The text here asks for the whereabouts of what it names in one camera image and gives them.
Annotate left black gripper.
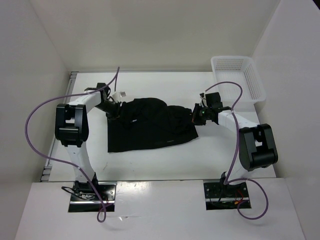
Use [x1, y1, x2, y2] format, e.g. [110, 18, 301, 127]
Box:
[94, 100, 130, 127]

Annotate black shorts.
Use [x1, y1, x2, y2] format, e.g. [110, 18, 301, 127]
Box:
[107, 97, 199, 153]

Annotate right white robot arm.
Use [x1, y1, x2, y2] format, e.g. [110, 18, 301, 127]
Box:
[192, 92, 279, 197]

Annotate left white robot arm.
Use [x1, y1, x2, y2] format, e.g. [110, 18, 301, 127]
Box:
[54, 83, 121, 200]

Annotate white plastic basket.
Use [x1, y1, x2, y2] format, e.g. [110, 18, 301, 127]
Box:
[210, 56, 266, 104]

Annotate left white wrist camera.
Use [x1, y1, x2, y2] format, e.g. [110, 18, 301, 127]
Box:
[112, 91, 127, 102]

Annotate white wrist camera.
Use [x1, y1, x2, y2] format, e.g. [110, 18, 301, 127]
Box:
[112, 91, 127, 102]
[199, 92, 206, 105]

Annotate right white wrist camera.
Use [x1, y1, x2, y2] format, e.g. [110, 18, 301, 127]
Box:
[199, 92, 206, 105]

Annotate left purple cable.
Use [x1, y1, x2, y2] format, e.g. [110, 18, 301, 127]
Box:
[25, 66, 121, 223]

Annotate purple cable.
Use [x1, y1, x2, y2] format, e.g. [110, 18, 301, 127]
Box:
[203, 82, 270, 220]
[25, 66, 121, 223]

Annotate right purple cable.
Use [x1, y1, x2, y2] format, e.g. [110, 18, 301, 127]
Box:
[203, 82, 270, 220]

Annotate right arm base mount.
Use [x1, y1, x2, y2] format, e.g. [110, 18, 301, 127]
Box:
[203, 179, 252, 211]

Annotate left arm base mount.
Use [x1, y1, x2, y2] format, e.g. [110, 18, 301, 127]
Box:
[62, 182, 117, 213]

